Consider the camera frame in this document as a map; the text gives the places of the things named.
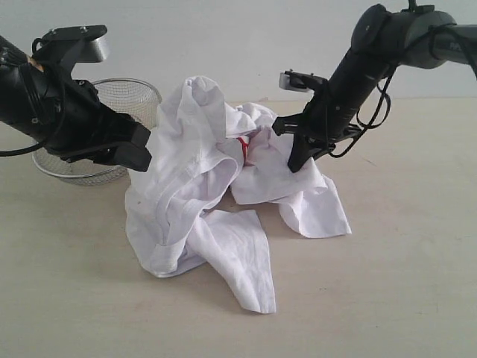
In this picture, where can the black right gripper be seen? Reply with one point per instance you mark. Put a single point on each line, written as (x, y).
(316, 130)

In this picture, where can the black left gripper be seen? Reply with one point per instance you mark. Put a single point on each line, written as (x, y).
(101, 134)

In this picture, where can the white t-shirt red print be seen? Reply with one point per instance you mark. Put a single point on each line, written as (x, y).
(211, 163)

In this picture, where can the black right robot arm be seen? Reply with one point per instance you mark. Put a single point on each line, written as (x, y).
(418, 36)

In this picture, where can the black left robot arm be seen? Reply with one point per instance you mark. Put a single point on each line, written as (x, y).
(65, 116)

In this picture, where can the metal wire mesh basket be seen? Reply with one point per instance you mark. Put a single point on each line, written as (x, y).
(135, 97)

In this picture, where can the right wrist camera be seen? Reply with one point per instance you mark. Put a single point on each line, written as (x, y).
(300, 82)

